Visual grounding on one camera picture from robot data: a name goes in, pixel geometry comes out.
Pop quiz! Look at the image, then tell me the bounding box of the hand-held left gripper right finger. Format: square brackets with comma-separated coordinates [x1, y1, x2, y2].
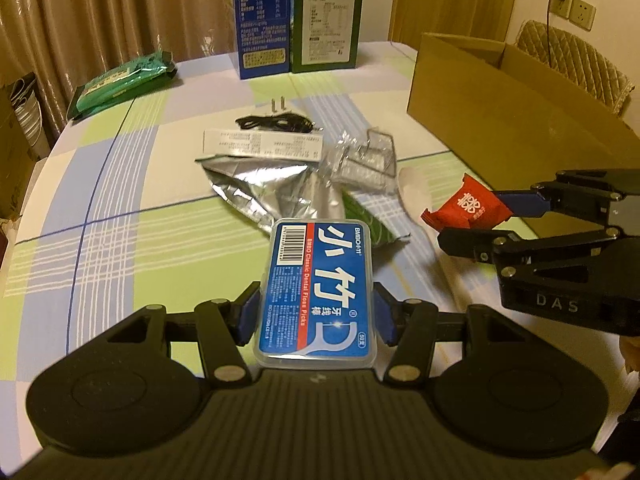
[372, 283, 524, 386]

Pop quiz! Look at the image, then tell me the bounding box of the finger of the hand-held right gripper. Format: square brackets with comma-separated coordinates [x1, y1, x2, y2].
[492, 170, 626, 221]
[438, 227, 626, 276]

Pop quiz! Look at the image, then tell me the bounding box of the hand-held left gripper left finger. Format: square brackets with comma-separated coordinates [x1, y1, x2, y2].
[107, 280, 264, 389]

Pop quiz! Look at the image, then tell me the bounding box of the red candy packet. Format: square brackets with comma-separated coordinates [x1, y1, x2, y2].
[420, 172, 514, 234]

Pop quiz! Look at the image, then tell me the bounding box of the blue dental floss box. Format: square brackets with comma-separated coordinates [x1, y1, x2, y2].
[252, 217, 379, 371]

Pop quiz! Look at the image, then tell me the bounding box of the white plastic spoon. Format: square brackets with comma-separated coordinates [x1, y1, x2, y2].
[397, 167, 432, 224]

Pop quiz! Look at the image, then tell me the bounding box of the brown cardboard box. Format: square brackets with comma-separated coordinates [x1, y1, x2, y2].
[406, 32, 640, 241]

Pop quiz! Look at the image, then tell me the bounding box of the silver green foil bag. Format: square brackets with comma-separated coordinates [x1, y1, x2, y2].
[195, 156, 412, 249]

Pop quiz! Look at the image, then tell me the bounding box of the clear plastic packaging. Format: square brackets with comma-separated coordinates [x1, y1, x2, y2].
[320, 129, 401, 196]

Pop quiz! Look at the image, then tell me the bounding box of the white parrot print medicine box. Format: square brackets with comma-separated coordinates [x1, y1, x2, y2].
[201, 129, 324, 162]

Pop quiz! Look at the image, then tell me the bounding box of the checked tablecloth desktop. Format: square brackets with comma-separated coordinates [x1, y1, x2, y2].
[0, 40, 640, 461]

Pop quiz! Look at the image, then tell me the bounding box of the chair with quilted cover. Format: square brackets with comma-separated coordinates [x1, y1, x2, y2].
[515, 19, 636, 116]

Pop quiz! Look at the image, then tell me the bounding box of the green plastic packet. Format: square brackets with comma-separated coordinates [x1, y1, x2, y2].
[67, 50, 177, 121]

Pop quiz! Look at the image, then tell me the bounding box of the green milk carton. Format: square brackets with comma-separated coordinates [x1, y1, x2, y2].
[290, 0, 366, 75]

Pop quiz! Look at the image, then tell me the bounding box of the blue milk carton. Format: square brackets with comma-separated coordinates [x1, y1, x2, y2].
[234, 0, 294, 80]

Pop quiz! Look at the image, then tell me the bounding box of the brown curtain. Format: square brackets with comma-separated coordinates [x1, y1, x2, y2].
[0, 0, 239, 137]

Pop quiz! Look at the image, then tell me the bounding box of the dark charger cable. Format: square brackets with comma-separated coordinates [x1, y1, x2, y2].
[544, 0, 563, 67]

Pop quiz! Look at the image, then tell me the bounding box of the black audio cable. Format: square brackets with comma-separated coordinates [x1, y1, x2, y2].
[235, 112, 326, 134]

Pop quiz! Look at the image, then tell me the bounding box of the beige wall socket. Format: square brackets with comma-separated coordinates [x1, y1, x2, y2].
[570, 0, 597, 31]

